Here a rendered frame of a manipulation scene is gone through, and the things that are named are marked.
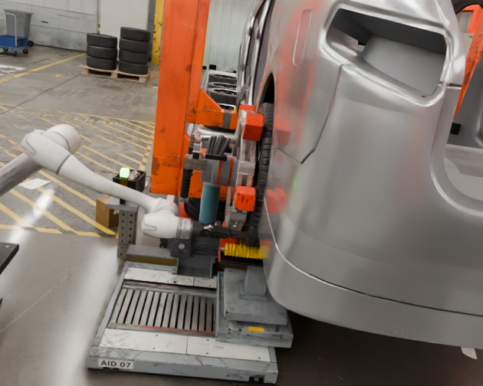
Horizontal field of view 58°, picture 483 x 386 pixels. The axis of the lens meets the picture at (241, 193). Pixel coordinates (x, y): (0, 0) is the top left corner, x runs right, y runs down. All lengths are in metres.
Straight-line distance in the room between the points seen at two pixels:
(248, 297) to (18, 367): 1.05
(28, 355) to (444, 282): 1.74
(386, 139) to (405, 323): 0.50
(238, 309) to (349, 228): 1.20
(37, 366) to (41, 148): 0.94
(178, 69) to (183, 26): 0.21
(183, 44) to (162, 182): 0.76
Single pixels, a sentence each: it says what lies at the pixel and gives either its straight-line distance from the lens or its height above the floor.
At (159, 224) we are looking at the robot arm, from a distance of 1.84.
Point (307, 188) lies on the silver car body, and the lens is 1.09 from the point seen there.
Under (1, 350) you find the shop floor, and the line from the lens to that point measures 2.29.
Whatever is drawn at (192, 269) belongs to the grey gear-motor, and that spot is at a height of 0.09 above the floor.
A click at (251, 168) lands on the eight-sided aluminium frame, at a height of 0.96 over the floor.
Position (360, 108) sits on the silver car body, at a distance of 0.98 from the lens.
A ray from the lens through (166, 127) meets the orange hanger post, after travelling 2.41.
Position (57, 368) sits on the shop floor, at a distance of 2.16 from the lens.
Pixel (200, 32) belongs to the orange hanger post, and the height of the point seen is 1.37.
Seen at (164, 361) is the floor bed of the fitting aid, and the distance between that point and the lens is 2.05.
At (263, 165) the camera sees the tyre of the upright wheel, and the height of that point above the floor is 0.99.
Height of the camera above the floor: 1.47
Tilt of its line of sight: 21 degrees down
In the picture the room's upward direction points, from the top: 9 degrees clockwise
